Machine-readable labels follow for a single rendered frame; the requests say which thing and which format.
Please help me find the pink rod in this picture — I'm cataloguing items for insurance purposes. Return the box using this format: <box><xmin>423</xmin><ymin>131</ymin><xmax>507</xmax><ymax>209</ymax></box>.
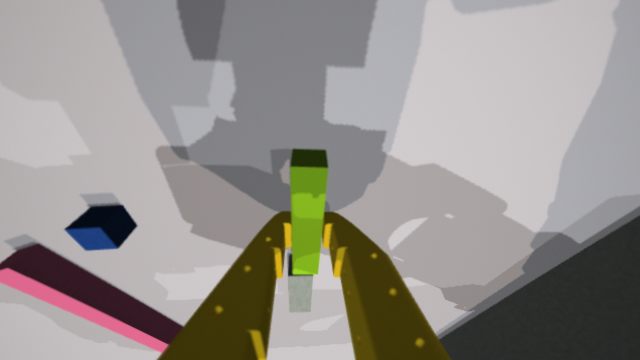
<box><xmin>0</xmin><ymin>243</ymin><xmax>183</xmax><ymax>353</ymax></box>

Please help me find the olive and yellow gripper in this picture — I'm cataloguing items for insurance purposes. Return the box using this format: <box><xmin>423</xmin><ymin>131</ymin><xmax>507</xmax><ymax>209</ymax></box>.
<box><xmin>157</xmin><ymin>211</ymin><xmax>451</xmax><ymax>360</ymax></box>

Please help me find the small blue cube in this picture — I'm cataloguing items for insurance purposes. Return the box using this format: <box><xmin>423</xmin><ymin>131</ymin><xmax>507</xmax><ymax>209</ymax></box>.
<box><xmin>64</xmin><ymin>205</ymin><xmax>138</xmax><ymax>251</ymax></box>

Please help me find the grey rod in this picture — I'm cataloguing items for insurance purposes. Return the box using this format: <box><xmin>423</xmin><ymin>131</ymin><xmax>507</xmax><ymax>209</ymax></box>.
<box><xmin>288</xmin><ymin>254</ymin><xmax>313</xmax><ymax>312</ymax></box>

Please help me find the lime green rod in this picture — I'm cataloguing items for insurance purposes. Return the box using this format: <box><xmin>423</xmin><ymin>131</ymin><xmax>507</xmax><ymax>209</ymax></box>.
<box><xmin>290</xmin><ymin>149</ymin><xmax>328</xmax><ymax>274</ymax></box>

